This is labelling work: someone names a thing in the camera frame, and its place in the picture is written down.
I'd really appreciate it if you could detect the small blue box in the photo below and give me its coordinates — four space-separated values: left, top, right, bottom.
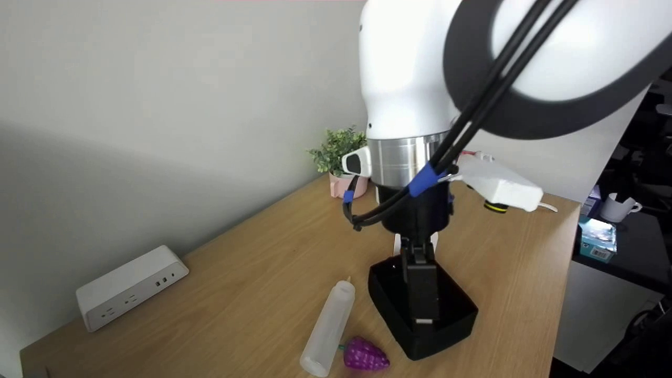
577 216 620 265

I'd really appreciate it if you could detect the small green artificial plant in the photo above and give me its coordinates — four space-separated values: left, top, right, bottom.
309 127 369 176

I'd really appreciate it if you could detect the white power socket box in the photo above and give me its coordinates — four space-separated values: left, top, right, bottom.
74 244 190 335

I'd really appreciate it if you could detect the purple grape toy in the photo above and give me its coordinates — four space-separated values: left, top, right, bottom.
342 336 392 374

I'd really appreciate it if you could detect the black fabric box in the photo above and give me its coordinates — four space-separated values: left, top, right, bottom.
365 254 481 363

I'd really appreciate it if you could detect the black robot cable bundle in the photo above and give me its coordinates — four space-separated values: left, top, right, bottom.
340 0 584 233

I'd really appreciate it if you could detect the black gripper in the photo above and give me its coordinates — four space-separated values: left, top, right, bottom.
375 183 456 328

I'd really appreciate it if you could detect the plain white mug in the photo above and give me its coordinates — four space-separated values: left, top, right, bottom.
599 191 645 226

